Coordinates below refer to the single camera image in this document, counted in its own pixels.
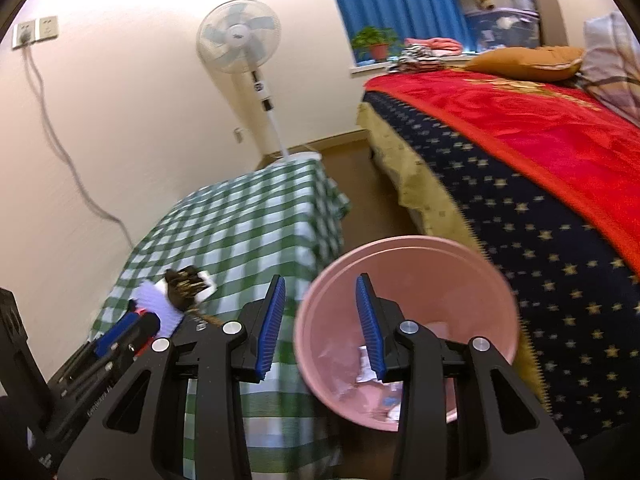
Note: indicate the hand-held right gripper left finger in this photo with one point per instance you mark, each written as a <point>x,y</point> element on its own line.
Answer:
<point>270,330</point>

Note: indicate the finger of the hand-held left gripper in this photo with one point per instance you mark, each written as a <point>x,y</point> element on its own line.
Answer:
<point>145,327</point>
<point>117,332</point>

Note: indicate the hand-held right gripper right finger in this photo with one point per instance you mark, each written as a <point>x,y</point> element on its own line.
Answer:
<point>370,330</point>

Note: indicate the lilac foam net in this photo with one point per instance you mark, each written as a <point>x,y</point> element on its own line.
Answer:
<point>155,305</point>

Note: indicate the dark brown wrapper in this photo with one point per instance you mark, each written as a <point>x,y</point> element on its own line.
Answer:
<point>182,287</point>

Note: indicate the pink plastic bin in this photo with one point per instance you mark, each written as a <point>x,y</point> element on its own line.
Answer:
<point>425,270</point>

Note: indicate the green checked tablecloth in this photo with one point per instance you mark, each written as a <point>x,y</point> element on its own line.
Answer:
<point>240,220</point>

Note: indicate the yellow star bed skirt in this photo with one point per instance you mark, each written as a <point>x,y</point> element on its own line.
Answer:
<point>410,175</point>

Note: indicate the bed with starry blanket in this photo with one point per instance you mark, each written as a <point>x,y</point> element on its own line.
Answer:
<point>540,260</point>

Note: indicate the red blanket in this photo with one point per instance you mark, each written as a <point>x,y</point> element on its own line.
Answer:
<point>525,125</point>

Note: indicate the black and white striped cloth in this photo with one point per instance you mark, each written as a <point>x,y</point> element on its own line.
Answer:
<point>415,57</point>

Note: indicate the potted green plant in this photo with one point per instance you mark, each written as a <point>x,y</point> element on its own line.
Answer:
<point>372,40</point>

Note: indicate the pink cloth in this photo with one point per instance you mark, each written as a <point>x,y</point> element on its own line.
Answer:
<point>440,45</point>

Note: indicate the white standing fan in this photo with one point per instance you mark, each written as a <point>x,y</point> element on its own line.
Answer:
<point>237,35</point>

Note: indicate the orange pillow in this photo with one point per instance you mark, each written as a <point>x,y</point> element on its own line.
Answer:
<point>525,62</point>

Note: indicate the clear plastic storage box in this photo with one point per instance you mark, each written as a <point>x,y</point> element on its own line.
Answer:
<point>500,27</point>

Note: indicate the plaid pillow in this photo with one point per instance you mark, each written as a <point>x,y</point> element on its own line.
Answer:
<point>615,60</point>

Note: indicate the wooden bookshelf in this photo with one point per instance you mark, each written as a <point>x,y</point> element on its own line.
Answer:
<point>552,5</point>

